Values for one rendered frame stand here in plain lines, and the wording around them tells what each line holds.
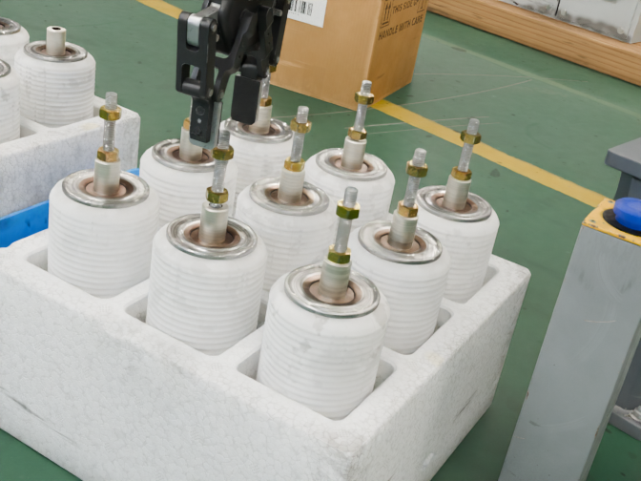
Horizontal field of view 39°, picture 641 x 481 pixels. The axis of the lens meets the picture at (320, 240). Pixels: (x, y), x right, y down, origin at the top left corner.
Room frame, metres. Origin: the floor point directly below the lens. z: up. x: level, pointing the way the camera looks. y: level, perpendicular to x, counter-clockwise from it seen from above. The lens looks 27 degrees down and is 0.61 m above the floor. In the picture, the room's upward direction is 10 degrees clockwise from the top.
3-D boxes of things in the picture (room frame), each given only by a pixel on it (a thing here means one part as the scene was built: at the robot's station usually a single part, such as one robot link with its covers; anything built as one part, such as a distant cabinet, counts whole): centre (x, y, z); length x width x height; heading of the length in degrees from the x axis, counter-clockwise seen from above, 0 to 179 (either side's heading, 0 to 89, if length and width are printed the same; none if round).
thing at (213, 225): (0.67, 0.09, 0.26); 0.02 x 0.02 x 0.03
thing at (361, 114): (0.88, -0.02, 0.30); 0.01 x 0.01 x 0.08
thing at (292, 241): (0.77, 0.04, 0.16); 0.10 x 0.10 x 0.18
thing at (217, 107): (0.64, 0.10, 0.36); 0.02 x 0.01 x 0.04; 72
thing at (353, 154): (0.88, -0.02, 0.26); 0.02 x 0.02 x 0.03
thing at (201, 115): (0.62, 0.10, 0.38); 0.03 x 0.01 x 0.05; 162
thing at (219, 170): (0.67, 0.09, 0.31); 0.01 x 0.01 x 0.08
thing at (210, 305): (0.67, 0.09, 0.16); 0.10 x 0.10 x 0.18
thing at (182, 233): (0.67, 0.09, 0.25); 0.08 x 0.08 x 0.01
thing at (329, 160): (0.88, -0.02, 0.25); 0.08 x 0.08 x 0.01
